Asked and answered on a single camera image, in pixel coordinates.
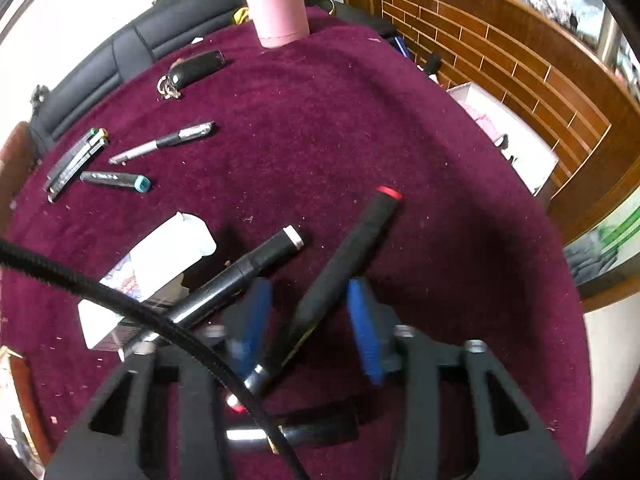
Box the black braided cable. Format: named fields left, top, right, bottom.
left=0, top=239, right=313, bottom=480

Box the black key case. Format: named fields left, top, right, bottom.
left=156, top=50, right=226, bottom=100

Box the white box blue print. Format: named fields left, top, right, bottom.
left=77, top=210, right=218, bottom=351

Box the white cardboard carton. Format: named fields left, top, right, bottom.
left=445, top=81, right=560, bottom=197

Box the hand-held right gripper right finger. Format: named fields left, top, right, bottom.
left=347, top=277, right=573, bottom=480

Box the black marker red end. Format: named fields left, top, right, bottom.
left=225, top=185, right=403, bottom=413

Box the steel thermos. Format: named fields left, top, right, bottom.
left=597, top=10, right=621, bottom=63

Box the pink water bottle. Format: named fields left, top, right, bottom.
left=234, top=0, right=311, bottom=50

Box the silver black pen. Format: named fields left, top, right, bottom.
left=108, top=120, right=217, bottom=165

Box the wooden brick-pattern counter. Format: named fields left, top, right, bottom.
left=337, top=0, right=640, bottom=246

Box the black marker teal cap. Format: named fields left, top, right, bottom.
left=80, top=171, right=152, bottom=193

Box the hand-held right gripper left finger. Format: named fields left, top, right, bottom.
left=45, top=277, right=273, bottom=480

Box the green plant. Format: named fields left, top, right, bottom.
left=565, top=207, right=640, bottom=291

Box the black tube white end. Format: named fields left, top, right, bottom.
left=122, top=226, right=306, bottom=361

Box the brown leather armchair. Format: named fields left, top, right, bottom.
left=0, top=122, right=43, bottom=221

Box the black leather sofa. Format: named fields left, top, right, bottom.
left=30, top=0, right=396, bottom=141

